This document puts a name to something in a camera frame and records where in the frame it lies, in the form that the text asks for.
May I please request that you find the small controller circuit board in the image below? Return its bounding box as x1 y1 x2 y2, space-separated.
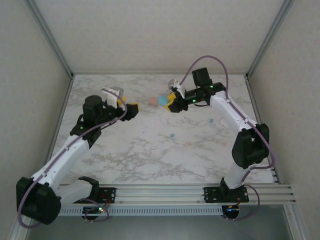
82 206 106 215
223 204 241 214

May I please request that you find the aluminium table side rail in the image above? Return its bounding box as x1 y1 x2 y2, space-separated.
245 76 280 185
49 76 75 161

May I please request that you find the aluminium frame corner post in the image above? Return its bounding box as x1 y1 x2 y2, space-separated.
244 0 296 80
26 0 75 80

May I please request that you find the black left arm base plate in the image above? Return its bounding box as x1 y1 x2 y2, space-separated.
96 187 117 204

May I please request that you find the aluminium mounting rail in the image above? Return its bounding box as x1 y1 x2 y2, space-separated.
56 184 297 204

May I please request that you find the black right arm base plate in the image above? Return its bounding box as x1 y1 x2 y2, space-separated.
203 186 250 203

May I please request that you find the grey slotted cable duct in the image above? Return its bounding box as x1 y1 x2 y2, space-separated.
58 206 224 216

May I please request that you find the aluminium frame leg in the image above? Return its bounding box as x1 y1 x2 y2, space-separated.
282 203 310 240
9 219 31 240

